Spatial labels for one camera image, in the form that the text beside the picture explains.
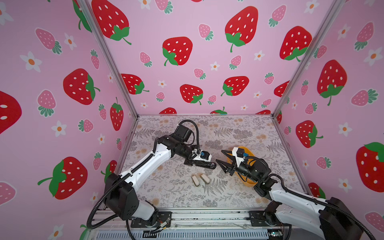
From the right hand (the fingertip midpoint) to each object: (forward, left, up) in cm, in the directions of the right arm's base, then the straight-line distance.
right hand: (219, 155), depth 72 cm
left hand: (0, +7, -3) cm, 8 cm away
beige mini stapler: (-6, +12, -20) cm, 24 cm away
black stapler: (-3, +3, -6) cm, 7 cm away
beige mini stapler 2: (-4, +6, -21) cm, 22 cm away
